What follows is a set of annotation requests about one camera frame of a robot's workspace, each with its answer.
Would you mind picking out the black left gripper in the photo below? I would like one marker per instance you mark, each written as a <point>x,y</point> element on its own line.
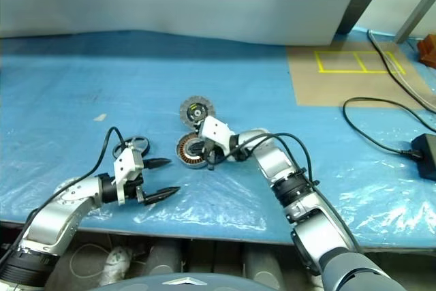
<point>131,190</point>

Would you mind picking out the black upright panel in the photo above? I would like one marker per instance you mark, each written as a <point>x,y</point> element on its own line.
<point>361,1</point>

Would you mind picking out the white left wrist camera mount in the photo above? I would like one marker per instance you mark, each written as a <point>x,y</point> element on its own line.
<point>127,165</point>

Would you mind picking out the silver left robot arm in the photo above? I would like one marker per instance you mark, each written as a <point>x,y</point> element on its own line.
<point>51,216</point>

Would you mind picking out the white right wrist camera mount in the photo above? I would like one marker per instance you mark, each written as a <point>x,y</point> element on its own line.
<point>216,131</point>

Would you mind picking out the aluminium frame post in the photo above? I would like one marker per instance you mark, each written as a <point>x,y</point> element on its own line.
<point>417,11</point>

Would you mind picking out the white crumpled bag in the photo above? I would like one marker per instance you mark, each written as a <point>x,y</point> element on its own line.
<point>116,263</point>

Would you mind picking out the grey robot torso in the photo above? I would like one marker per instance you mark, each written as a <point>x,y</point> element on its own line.
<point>153,284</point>

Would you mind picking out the brown cardboard sheet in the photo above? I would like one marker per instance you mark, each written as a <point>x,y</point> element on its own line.
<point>323,86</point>

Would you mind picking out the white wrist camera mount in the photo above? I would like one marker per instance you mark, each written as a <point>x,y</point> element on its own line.
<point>127,165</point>
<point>216,131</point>

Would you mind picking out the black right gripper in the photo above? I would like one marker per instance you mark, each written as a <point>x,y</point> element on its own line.
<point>214,153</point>

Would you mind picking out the silver round motor lid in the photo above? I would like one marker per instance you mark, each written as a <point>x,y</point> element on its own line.
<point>195,110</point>

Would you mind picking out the brown wooden object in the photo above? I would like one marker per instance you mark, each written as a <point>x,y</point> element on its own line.
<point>428,49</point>

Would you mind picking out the grey rounded cylinder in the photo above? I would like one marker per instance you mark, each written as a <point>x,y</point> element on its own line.
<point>262,265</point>
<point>167,258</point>

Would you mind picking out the small grey tape scrap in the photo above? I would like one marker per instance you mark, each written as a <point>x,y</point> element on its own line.
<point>99,118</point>

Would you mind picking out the black power adapter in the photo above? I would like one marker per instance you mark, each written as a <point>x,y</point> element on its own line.
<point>427,154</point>

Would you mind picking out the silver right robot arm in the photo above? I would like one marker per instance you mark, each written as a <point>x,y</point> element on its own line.
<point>276,161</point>

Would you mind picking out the blue plastic table cover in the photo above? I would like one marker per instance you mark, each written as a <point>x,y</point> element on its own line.
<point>102,83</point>

